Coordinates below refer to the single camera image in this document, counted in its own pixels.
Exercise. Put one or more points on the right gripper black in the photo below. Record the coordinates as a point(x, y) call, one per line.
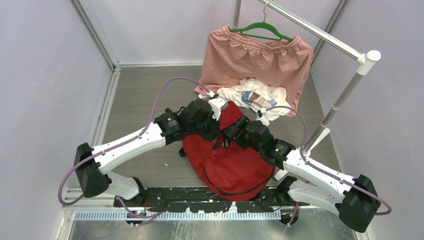
point(231, 130)

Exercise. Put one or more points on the silver white clothes rack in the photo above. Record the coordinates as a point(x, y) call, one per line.
point(339, 51)

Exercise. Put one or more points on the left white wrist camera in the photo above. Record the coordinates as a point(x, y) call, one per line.
point(217, 103)

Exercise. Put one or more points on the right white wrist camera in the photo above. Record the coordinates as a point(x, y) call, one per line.
point(262, 117)

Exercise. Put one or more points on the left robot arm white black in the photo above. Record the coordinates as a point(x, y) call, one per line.
point(94, 165)

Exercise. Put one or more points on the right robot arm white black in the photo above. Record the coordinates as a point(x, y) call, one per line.
point(352, 199)

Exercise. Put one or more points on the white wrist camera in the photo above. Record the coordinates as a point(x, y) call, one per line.
point(217, 103)
point(262, 117)

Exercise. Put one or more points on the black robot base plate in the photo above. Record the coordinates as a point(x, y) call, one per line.
point(196, 199)

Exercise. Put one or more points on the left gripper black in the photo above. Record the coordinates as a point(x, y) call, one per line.
point(215, 132)

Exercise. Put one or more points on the white crumpled cloth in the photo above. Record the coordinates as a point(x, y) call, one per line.
point(257, 96)

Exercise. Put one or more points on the red backpack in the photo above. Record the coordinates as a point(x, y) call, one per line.
point(232, 173)

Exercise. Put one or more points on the green clothes hanger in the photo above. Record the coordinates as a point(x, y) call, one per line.
point(262, 25)

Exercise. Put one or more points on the pink skirt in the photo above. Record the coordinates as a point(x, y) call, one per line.
point(231, 57)

